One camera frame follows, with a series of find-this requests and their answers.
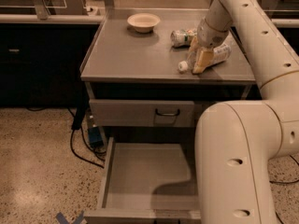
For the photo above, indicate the open grey middle drawer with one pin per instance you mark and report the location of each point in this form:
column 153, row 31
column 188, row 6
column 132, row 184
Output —
column 147, row 183

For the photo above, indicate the grey drawer cabinet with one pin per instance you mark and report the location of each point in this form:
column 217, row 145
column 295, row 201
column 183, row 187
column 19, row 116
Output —
column 126, row 65

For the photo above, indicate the black drawer handle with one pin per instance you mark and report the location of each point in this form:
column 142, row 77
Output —
column 167, row 114

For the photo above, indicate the dark left cabinet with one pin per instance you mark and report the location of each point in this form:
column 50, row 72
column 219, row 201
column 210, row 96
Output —
column 39, row 63

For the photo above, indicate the blue tape cross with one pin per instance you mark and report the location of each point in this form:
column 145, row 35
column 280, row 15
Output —
column 62, row 219

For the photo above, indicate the beige bowl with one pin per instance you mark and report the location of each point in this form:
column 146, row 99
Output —
column 143, row 22

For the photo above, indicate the blue power box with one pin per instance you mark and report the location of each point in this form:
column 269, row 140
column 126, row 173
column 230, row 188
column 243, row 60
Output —
column 95, row 138

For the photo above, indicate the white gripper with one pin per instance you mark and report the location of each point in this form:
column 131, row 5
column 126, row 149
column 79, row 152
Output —
column 209, row 35

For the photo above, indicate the closed grey upper drawer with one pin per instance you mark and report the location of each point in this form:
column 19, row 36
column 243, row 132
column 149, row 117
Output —
column 141, row 113

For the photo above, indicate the crushed green white can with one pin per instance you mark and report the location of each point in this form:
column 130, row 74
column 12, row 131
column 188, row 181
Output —
column 182, row 37

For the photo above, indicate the clear plastic water bottle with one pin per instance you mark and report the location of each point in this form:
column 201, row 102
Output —
column 221, row 54

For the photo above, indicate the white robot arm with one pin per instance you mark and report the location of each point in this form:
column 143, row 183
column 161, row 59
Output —
column 235, row 140

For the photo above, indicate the white horizontal rail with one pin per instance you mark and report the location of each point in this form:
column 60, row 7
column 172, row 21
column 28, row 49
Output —
column 80, row 19

